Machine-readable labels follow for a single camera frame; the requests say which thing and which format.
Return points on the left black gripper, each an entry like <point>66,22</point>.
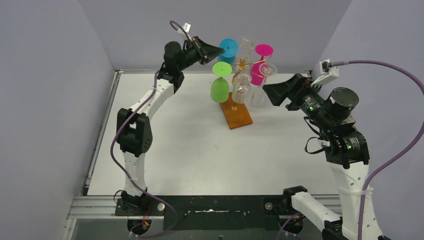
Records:
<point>201,50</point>

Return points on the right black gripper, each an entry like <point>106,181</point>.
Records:
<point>297,93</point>

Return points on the blue plastic wine glass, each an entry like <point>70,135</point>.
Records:
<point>231,48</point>

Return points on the clear tall flute glass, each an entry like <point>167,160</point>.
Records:
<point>258,94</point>

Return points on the pink plastic wine glass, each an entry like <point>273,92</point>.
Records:
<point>262,69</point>

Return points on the clear round wine glass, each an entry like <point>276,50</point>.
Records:
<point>242,58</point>

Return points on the clear patterned wine glass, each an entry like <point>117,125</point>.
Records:
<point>241,88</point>

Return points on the green plastic wine glass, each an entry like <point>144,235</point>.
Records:
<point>219,91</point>

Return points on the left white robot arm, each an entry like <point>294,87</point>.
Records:
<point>133,125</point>

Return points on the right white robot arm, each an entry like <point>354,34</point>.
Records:
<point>347,154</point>

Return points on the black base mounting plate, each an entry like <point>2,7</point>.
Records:
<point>150,217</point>

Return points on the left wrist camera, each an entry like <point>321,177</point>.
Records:
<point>184,31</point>

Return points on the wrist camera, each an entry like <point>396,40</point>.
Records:
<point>184,31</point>
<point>328,73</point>

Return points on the gold wire glass rack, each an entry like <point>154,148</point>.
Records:
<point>236,114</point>

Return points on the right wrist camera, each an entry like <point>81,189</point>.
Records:
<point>328,73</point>

